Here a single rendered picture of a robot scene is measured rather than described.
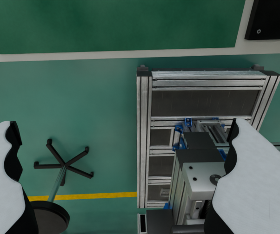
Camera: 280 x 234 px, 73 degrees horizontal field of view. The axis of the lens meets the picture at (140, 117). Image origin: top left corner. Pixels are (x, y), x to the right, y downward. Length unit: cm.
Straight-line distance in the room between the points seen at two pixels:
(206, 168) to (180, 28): 36
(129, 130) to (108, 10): 116
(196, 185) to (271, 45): 41
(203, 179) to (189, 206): 9
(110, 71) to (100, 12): 85
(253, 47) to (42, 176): 194
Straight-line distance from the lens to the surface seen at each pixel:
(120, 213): 243
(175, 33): 52
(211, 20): 54
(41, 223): 154
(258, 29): 58
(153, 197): 183
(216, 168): 53
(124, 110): 145
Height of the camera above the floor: 126
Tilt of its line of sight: 58 degrees down
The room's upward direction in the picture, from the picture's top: 176 degrees clockwise
